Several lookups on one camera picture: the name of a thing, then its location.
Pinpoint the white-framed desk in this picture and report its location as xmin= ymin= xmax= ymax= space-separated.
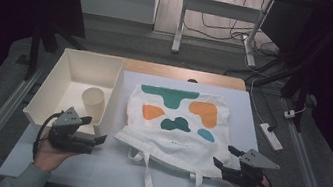
xmin=61 ymin=0 xmax=316 ymax=76

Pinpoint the white cup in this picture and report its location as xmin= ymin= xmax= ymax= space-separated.
xmin=77 ymin=84 xmax=108 ymax=125

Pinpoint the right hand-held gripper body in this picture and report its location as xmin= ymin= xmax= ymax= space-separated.
xmin=218 ymin=144 xmax=283 ymax=187

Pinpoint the white power cable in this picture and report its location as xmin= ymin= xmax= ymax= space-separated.
xmin=234 ymin=50 xmax=278 ymax=125

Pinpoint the white plastic bin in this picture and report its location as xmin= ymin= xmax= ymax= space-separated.
xmin=18 ymin=42 xmax=130 ymax=151

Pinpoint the person's left hand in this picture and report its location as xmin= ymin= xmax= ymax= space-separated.
xmin=31 ymin=135 xmax=81 ymax=178

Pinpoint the white tote bag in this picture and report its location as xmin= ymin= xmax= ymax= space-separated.
xmin=106 ymin=80 xmax=248 ymax=187

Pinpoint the thin black floor cable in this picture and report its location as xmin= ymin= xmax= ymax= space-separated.
xmin=179 ymin=0 xmax=289 ymax=59

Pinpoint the small white adapter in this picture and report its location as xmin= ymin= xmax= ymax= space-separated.
xmin=282 ymin=108 xmax=298 ymax=121

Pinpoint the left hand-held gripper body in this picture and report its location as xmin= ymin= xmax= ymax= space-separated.
xmin=45 ymin=104 xmax=101 ymax=157

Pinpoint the black tripod stand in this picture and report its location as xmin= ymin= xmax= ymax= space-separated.
xmin=22 ymin=17 xmax=90 ymax=90
xmin=246 ymin=51 xmax=324 ymax=135

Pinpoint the white power strip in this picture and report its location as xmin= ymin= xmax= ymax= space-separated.
xmin=255 ymin=121 xmax=288 ymax=153

